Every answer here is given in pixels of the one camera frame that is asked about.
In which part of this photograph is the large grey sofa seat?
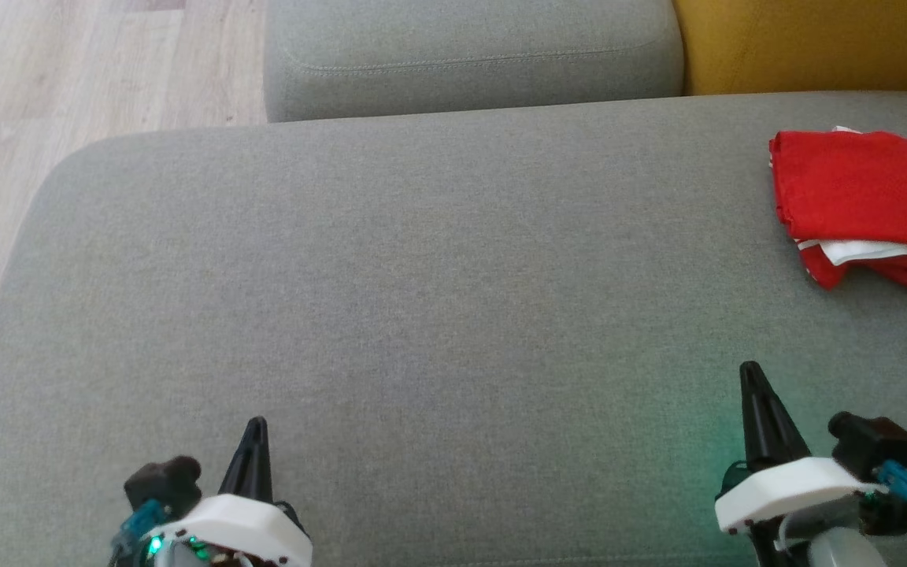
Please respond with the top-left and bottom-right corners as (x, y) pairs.
(0, 90), (907, 567)

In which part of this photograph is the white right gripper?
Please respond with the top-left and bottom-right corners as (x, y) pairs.
(714, 361), (907, 567)

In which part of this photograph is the red white striped jersey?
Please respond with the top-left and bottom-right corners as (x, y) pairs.
(768, 126), (907, 258)

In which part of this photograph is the large yellow sofa backrest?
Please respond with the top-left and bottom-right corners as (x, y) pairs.
(672, 0), (907, 98)

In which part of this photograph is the small grey sofa seat cushion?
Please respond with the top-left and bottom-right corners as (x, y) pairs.
(263, 0), (686, 124)

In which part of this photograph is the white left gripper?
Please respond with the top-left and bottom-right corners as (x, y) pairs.
(118, 417), (314, 567)

